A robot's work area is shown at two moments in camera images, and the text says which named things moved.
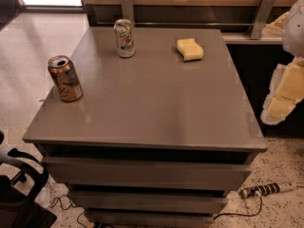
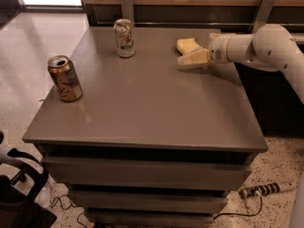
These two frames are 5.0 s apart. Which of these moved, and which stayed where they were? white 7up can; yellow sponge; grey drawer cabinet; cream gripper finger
Moved: cream gripper finger
Stayed: white 7up can; yellow sponge; grey drawer cabinet
